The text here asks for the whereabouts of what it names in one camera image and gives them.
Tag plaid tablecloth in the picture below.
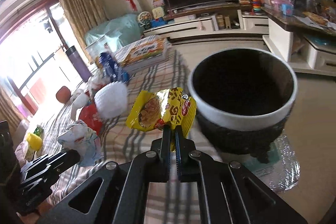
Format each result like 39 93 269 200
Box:
39 41 227 224

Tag cluttered coffee table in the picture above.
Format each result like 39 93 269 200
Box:
262 0 335 77

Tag blue crumpled plastic bag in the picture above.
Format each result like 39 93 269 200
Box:
98 52 130 84

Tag silver foil mat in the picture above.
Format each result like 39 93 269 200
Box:
243 133 300 193

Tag yellow toy block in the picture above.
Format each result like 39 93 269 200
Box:
26 133 43 151

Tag red snack bag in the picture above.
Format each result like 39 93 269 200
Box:
79 102 103 136

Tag white TV cabinet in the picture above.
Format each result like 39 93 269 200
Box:
143 9 269 40

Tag rainbow stacking ring toy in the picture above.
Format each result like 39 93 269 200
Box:
252 0 261 14

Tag yellow snack wrapper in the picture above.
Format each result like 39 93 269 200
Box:
126 87 197 137

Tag beige curtain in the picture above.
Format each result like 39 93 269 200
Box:
59 0 108 63

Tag red apple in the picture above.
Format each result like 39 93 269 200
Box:
56 86 71 104

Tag purple thermos bottle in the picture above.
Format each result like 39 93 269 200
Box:
66 46 92 83

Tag crumpled white blue wrapper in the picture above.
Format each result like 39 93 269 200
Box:
58 120 101 167

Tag teal covered bundle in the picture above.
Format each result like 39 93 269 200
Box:
84 14 144 49

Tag black white trash bin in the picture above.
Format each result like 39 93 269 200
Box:
188 48 298 163

